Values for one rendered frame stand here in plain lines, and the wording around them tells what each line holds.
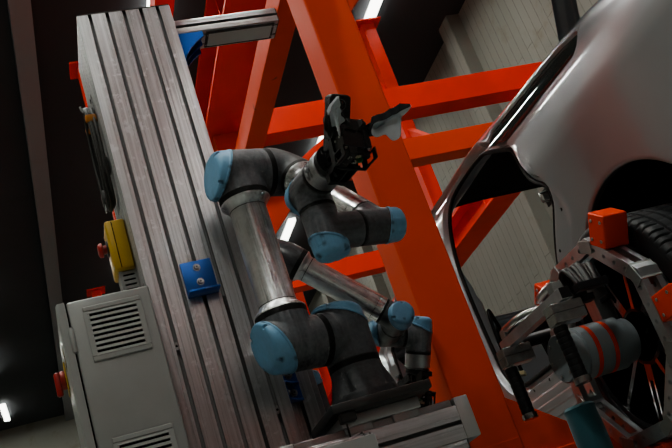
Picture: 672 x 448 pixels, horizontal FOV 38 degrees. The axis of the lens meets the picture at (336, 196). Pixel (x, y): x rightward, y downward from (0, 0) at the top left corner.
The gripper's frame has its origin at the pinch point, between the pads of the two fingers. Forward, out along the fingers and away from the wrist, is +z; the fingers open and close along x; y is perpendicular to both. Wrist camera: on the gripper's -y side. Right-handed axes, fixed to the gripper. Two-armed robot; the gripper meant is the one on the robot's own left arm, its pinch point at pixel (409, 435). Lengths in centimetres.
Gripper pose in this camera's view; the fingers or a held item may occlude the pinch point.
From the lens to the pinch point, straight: 295.4
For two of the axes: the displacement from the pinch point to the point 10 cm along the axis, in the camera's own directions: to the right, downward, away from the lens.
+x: 8.7, 0.9, 4.8
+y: 4.9, -0.3, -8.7
